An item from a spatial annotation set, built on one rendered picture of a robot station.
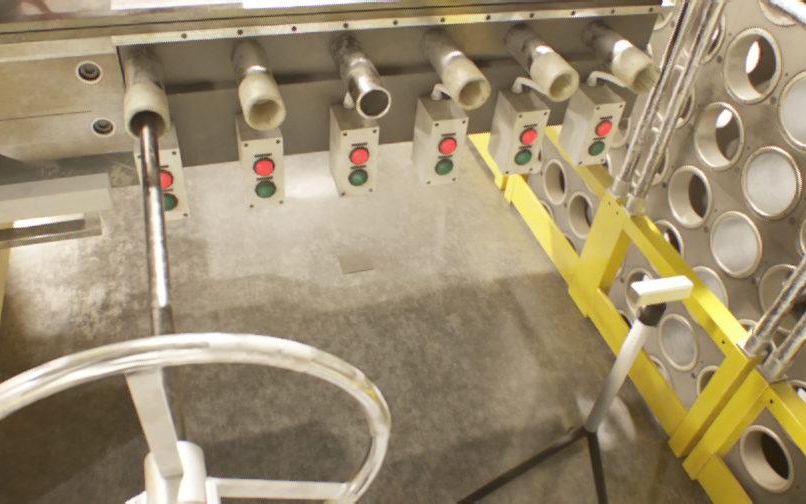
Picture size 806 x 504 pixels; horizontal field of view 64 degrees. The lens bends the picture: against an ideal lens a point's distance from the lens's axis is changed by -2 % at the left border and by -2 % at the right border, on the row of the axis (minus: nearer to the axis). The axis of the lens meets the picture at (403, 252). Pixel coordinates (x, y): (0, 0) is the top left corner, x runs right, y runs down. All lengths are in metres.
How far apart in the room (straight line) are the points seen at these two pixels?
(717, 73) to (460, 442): 1.68
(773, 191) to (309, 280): 1.69
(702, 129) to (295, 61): 1.90
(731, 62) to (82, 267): 2.26
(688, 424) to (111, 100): 1.42
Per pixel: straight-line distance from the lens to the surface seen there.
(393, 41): 1.25
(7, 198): 1.27
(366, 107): 1.11
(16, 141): 1.30
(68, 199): 1.26
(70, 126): 1.27
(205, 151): 1.26
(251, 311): 1.89
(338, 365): 0.52
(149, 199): 0.87
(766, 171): 2.68
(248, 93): 1.05
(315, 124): 1.26
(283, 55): 1.21
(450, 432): 1.67
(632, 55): 1.31
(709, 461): 1.72
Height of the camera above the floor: 1.41
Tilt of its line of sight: 43 degrees down
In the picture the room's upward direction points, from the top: 7 degrees clockwise
